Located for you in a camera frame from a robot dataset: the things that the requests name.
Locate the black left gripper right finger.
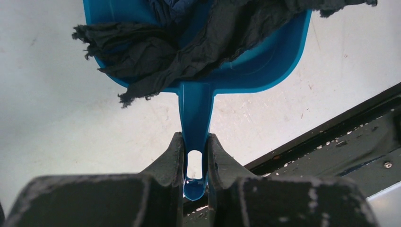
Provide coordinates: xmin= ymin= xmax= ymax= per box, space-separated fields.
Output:
xmin=207 ymin=133 xmax=260 ymax=227

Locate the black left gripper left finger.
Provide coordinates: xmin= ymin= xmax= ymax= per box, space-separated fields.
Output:
xmin=139 ymin=132 xmax=184 ymax=227

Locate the blue plastic dustpan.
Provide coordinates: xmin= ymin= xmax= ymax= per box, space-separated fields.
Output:
xmin=83 ymin=0 xmax=312 ymax=201

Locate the black paper strip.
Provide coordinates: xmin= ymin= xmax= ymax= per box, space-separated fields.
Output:
xmin=72 ymin=0 xmax=377 ymax=106

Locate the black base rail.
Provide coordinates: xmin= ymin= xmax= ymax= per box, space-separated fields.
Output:
xmin=183 ymin=84 xmax=401 ymax=227

